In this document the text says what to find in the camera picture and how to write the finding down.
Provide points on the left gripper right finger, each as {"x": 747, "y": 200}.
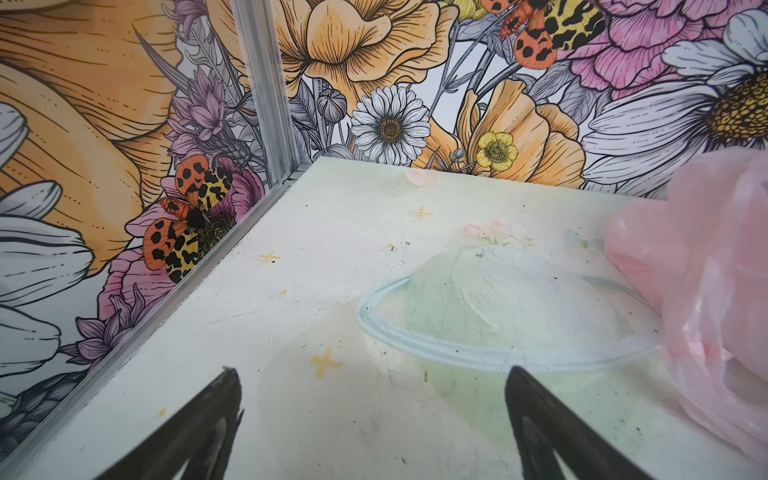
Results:
{"x": 548, "y": 433}

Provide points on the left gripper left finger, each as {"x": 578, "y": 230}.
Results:
{"x": 195, "y": 443}

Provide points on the pink plastic bag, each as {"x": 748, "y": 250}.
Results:
{"x": 699, "y": 258}

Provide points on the left aluminium corner post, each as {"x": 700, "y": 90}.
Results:
{"x": 258, "y": 36}

